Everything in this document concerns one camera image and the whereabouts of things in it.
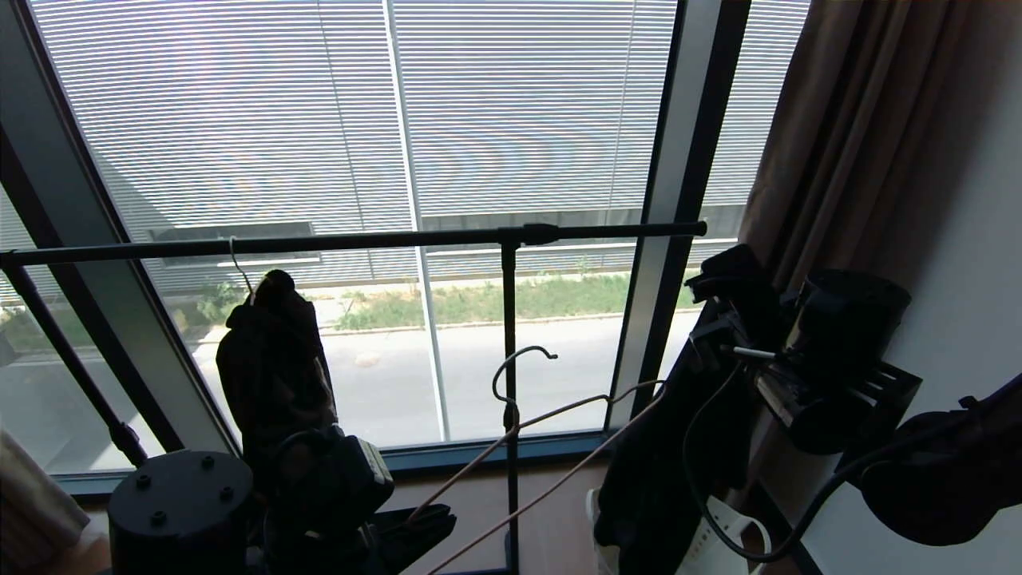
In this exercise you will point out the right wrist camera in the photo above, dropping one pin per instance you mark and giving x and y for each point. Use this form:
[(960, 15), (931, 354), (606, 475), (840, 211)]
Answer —
[(742, 287)]

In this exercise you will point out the white laundry basket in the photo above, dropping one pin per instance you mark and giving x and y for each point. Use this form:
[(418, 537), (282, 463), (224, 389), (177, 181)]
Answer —
[(718, 543)]

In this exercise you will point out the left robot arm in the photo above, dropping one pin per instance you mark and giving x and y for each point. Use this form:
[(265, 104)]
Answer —
[(180, 519)]

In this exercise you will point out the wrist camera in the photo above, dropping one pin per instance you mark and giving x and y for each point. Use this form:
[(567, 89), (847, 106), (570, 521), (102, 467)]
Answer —
[(742, 287), (335, 479)]

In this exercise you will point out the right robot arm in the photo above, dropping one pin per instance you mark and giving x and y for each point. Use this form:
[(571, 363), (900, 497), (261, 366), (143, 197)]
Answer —
[(846, 359)]

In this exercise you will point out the brown curtain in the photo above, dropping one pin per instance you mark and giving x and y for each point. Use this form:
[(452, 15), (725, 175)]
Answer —
[(36, 503), (846, 120)]

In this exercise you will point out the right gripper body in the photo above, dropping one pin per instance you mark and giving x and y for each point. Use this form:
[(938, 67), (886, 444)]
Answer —
[(730, 347)]

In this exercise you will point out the window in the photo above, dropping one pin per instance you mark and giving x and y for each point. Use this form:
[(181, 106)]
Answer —
[(687, 160)]

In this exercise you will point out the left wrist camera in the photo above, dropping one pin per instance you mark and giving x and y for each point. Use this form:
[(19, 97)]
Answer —
[(335, 479)]

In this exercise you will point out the black garment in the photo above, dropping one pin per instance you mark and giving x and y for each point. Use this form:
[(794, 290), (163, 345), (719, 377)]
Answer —
[(275, 375), (663, 463)]

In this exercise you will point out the pink clothes hanger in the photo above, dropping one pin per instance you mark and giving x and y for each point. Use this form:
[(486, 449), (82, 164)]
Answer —
[(479, 461), (238, 267)]

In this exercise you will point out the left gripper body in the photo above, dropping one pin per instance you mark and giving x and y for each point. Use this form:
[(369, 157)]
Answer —
[(319, 547)]

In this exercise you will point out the black clothes rack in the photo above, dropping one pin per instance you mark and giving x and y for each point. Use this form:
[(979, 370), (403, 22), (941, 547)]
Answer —
[(359, 239)]

